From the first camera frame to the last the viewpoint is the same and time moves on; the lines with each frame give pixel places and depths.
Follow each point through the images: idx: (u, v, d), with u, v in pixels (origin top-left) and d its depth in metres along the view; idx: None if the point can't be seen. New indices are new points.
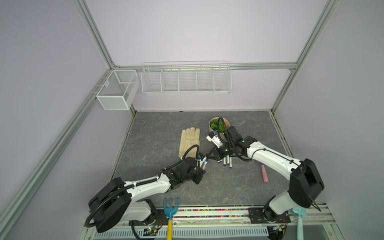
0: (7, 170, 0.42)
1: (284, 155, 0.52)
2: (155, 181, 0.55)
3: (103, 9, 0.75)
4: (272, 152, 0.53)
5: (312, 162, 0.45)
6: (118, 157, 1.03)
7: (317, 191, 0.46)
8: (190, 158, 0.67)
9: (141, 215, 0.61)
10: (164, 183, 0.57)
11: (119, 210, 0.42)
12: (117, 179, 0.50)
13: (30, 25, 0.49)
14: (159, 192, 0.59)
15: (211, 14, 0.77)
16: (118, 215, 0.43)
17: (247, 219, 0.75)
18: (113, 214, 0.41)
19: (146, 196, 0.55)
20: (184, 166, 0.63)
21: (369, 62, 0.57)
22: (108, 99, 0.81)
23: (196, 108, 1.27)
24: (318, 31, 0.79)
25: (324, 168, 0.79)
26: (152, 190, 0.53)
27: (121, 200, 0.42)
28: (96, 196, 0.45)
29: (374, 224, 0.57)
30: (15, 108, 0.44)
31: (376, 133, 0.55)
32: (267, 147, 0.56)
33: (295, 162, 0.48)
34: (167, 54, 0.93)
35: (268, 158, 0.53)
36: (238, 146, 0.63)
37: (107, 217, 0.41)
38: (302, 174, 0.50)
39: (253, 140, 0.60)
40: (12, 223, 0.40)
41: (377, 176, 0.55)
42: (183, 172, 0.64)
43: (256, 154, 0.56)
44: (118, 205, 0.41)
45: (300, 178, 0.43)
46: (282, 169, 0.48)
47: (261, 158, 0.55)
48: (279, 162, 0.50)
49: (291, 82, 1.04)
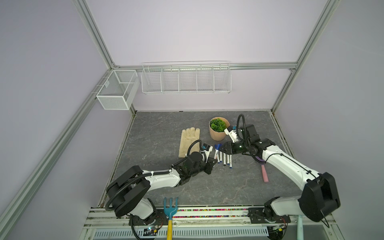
0: (7, 170, 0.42)
1: (302, 164, 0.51)
2: (167, 174, 0.57)
3: (103, 8, 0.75)
4: (289, 159, 0.53)
5: (331, 178, 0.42)
6: (118, 158, 1.03)
7: (330, 208, 0.43)
8: (195, 153, 0.67)
9: (145, 212, 0.61)
10: (175, 177, 0.59)
11: (139, 195, 0.44)
12: (136, 167, 0.49)
13: (30, 25, 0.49)
14: (169, 185, 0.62)
15: (212, 14, 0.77)
16: (135, 200, 0.44)
17: (247, 219, 0.75)
18: (133, 198, 0.43)
19: (159, 186, 0.54)
20: (190, 162, 0.63)
21: (370, 62, 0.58)
22: (109, 99, 0.81)
23: (196, 108, 1.27)
24: (318, 31, 0.79)
25: (324, 168, 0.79)
26: (165, 182, 0.55)
27: (140, 186, 0.44)
28: (115, 182, 0.46)
29: (374, 224, 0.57)
30: (16, 108, 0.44)
31: (378, 132, 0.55)
32: (285, 153, 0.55)
33: (313, 174, 0.46)
34: (167, 54, 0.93)
35: (284, 165, 0.51)
36: (254, 146, 0.62)
37: (127, 200, 0.43)
38: (318, 186, 0.46)
39: (271, 143, 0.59)
40: (12, 223, 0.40)
41: (377, 176, 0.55)
42: (191, 168, 0.66)
43: (272, 157, 0.55)
44: (138, 190, 0.44)
45: (316, 191, 0.41)
46: (297, 178, 0.47)
47: (277, 163, 0.54)
48: (295, 171, 0.48)
49: (291, 82, 1.04)
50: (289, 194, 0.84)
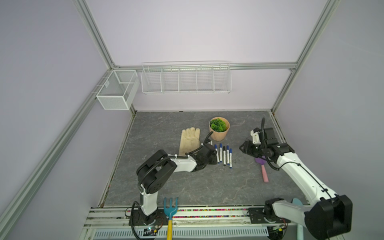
0: (6, 171, 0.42)
1: (318, 179, 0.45)
2: (186, 158, 0.63)
3: (103, 9, 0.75)
4: (306, 171, 0.49)
5: (350, 201, 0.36)
6: (118, 157, 1.03)
7: (338, 231, 0.41)
8: (210, 144, 0.76)
9: (149, 208, 0.62)
10: (193, 162, 0.65)
11: (168, 173, 0.49)
12: (162, 150, 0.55)
13: (30, 26, 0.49)
14: (185, 170, 0.63)
15: (212, 14, 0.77)
16: (163, 180, 0.49)
17: (247, 219, 0.75)
18: (163, 177, 0.48)
19: (180, 169, 0.59)
20: (205, 149, 0.73)
21: (370, 62, 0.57)
22: (109, 99, 0.81)
23: (196, 108, 1.27)
24: (318, 31, 0.79)
25: (324, 169, 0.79)
26: (185, 166, 0.61)
27: (168, 166, 0.50)
28: (145, 164, 0.52)
29: (374, 224, 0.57)
30: (16, 108, 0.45)
31: (378, 132, 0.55)
32: (303, 164, 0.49)
33: (329, 193, 0.43)
34: (167, 54, 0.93)
35: (300, 176, 0.48)
36: (270, 149, 0.59)
37: (158, 179, 0.48)
38: (332, 207, 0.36)
39: (290, 150, 0.57)
40: (12, 223, 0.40)
41: (378, 176, 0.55)
42: (205, 155, 0.73)
43: (287, 166, 0.52)
44: (167, 170, 0.49)
45: (328, 212, 0.39)
46: (310, 192, 0.44)
47: (291, 173, 0.51)
48: (309, 185, 0.45)
49: (291, 82, 1.04)
50: (289, 194, 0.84)
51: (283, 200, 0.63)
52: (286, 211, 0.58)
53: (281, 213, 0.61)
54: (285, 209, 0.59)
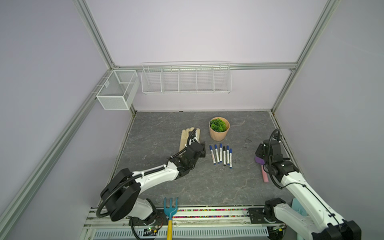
0: (7, 170, 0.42)
1: (325, 203, 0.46)
2: (163, 170, 0.55)
3: (103, 9, 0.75)
4: (313, 194, 0.48)
5: (358, 227, 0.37)
6: (118, 158, 1.03)
7: None
8: (194, 144, 0.64)
9: (143, 213, 0.61)
10: (172, 171, 0.57)
11: (130, 198, 0.42)
12: (125, 170, 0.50)
13: (30, 26, 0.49)
14: (168, 179, 0.57)
15: (212, 14, 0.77)
16: (129, 204, 0.43)
17: (247, 219, 0.75)
18: (125, 203, 0.42)
19: (155, 184, 0.52)
20: (190, 152, 0.61)
21: (370, 63, 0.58)
22: (108, 99, 0.81)
23: (196, 108, 1.27)
24: (318, 31, 0.79)
25: (324, 169, 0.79)
26: (163, 178, 0.54)
27: (130, 191, 0.42)
28: (105, 187, 0.45)
29: (373, 224, 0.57)
30: (15, 108, 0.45)
31: (377, 132, 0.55)
32: (308, 186, 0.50)
33: (336, 218, 0.42)
34: (167, 54, 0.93)
35: (306, 199, 0.47)
36: (274, 167, 0.58)
37: (119, 206, 0.41)
38: (340, 234, 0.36)
39: (295, 170, 0.56)
40: (12, 223, 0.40)
41: (379, 176, 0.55)
42: (190, 158, 0.63)
43: (292, 186, 0.52)
44: (128, 196, 0.41)
45: (335, 239, 0.38)
46: (316, 217, 0.44)
47: (297, 193, 0.50)
48: (315, 208, 0.45)
49: (291, 82, 1.04)
50: (289, 194, 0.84)
51: (286, 205, 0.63)
52: (291, 222, 0.56)
53: (284, 219, 0.60)
54: (289, 217, 0.58)
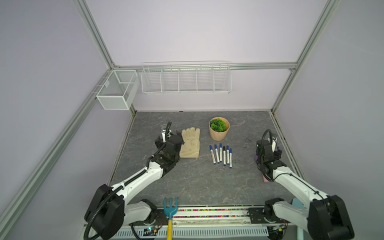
0: (7, 170, 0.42)
1: (310, 185, 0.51)
2: (145, 173, 0.53)
3: (103, 9, 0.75)
4: (298, 180, 0.53)
5: (341, 201, 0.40)
6: (118, 158, 1.03)
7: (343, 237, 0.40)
8: (172, 137, 0.63)
9: (143, 214, 0.61)
10: (155, 171, 0.55)
11: (116, 213, 0.40)
12: (103, 187, 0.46)
13: (30, 26, 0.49)
14: (155, 178, 0.56)
15: (212, 15, 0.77)
16: (117, 218, 0.42)
17: (247, 219, 0.75)
18: (113, 218, 0.40)
19: (141, 187, 0.50)
20: (170, 146, 0.61)
21: (370, 63, 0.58)
22: (108, 99, 0.81)
23: (196, 108, 1.27)
24: (318, 31, 0.79)
25: (324, 169, 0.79)
26: (148, 179, 0.52)
27: (114, 205, 0.40)
28: (89, 209, 0.42)
29: (374, 224, 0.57)
30: (15, 108, 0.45)
31: (377, 132, 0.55)
32: (295, 174, 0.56)
33: (320, 194, 0.46)
34: (167, 54, 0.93)
35: (292, 184, 0.52)
36: (265, 166, 0.65)
37: (106, 224, 0.40)
38: (324, 206, 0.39)
39: (283, 164, 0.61)
40: (12, 223, 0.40)
41: (379, 177, 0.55)
42: (171, 153, 0.62)
43: (281, 177, 0.57)
44: (113, 210, 0.40)
45: (320, 211, 0.41)
46: (304, 197, 0.47)
47: (283, 182, 0.56)
48: (302, 190, 0.49)
49: (291, 82, 1.04)
50: (289, 194, 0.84)
51: (284, 202, 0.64)
52: (289, 215, 0.56)
53: (283, 216, 0.60)
54: (287, 212, 0.57)
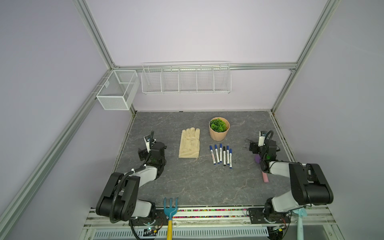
0: (6, 170, 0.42)
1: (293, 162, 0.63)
2: (145, 168, 0.60)
3: (102, 9, 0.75)
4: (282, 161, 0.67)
5: (317, 166, 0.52)
6: (118, 158, 1.03)
7: (317, 191, 0.46)
8: (157, 143, 0.73)
9: (146, 210, 0.63)
10: (152, 168, 0.63)
11: (135, 190, 0.47)
12: (115, 173, 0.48)
13: (31, 26, 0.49)
14: (151, 178, 0.63)
15: (211, 13, 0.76)
16: (134, 198, 0.47)
17: (247, 219, 0.75)
18: (132, 195, 0.45)
19: (144, 181, 0.57)
20: (156, 152, 0.70)
21: (370, 62, 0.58)
22: (108, 99, 0.81)
23: (196, 108, 1.27)
24: (318, 31, 0.79)
25: (324, 169, 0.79)
26: (148, 175, 0.60)
27: (132, 183, 0.46)
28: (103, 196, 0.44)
29: (374, 224, 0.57)
30: (15, 108, 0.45)
31: (377, 132, 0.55)
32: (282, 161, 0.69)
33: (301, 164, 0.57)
34: (167, 54, 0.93)
35: (280, 164, 0.63)
36: (264, 164, 0.73)
37: (128, 201, 0.44)
38: (299, 164, 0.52)
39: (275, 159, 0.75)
40: (12, 223, 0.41)
41: (378, 177, 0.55)
42: (158, 157, 0.71)
43: (273, 165, 0.67)
44: (133, 186, 0.45)
45: (296, 166, 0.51)
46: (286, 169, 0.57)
47: (276, 168, 0.65)
48: (285, 166, 0.59)
49: (291, 82, 1.04)
50: None
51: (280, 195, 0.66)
52: (284, 202, 0.59)
53: (279, 205, 0.62)
54: (283, 200, 0.59)
